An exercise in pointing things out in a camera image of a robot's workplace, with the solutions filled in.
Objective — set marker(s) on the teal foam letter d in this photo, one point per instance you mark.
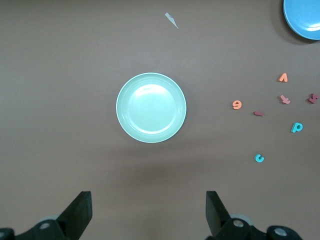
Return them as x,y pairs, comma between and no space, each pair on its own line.
297,127

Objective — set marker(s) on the green plate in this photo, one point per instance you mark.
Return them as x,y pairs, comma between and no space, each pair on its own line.
151,107

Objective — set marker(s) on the blue plate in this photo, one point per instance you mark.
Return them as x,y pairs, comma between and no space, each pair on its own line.
305,17

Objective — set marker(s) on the orange foam letter v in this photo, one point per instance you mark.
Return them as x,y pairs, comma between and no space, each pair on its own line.
280,79

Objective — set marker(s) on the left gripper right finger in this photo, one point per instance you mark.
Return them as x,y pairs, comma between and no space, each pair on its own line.
220,220

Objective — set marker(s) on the dark red foam letter k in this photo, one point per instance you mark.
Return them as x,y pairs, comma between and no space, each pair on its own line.
313,98

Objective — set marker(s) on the teal foam letter c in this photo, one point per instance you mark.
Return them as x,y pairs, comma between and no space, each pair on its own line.
257,158

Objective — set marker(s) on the small grey paper scrap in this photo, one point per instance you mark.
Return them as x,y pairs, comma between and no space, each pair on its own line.
171,19

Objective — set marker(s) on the orange foam letter e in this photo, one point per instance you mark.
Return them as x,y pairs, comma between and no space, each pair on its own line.
235,105

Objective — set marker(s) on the pink red foam letter t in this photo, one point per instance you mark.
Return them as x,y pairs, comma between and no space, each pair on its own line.
285,99

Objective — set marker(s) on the dark red foam letter l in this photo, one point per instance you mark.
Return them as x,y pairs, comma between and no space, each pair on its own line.
258,113

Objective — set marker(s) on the brown paper table cover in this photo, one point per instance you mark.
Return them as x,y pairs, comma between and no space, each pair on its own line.
62,75

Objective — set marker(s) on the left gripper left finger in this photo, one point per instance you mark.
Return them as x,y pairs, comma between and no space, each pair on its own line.
75,220

